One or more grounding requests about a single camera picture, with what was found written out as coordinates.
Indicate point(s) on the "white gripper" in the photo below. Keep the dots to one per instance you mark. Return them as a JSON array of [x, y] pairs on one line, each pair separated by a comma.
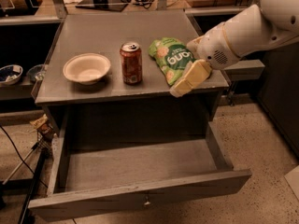
[[213, 48]]

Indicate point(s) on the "red coke can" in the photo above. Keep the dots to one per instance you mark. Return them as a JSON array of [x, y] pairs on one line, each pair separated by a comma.
[[131, 62]]

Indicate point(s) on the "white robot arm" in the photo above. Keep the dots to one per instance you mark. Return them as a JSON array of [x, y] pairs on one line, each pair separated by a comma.
[[268, 25]]

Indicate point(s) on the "metal drawer knob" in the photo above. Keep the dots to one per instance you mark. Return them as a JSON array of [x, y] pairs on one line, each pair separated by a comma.
[[147, 202]]

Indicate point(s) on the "open grey top drawer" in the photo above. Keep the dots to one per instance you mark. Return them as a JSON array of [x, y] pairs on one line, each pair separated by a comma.
[[105, 162]]

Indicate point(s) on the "green chip bag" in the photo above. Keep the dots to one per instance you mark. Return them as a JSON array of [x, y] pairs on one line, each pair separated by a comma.
[[172, 56]]

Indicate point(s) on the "white paper bowl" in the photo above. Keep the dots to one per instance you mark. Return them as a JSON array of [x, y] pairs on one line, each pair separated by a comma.
[[87, 68]]

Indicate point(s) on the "black monitor stand base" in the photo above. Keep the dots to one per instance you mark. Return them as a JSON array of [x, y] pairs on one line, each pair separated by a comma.
[[105, 5]]

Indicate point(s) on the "grey bowl on shelf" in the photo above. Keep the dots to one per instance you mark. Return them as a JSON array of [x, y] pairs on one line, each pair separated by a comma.
[[37, 72]]

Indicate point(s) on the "brown snack bag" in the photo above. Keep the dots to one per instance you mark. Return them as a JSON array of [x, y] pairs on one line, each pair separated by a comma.
[[42, 125]]

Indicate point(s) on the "white bowl with blue items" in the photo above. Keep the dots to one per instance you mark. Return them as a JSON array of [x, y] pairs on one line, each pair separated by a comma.
[[10, 74]]

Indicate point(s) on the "black metal stand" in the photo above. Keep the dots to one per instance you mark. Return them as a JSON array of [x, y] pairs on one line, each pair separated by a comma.
[[27, 186]]

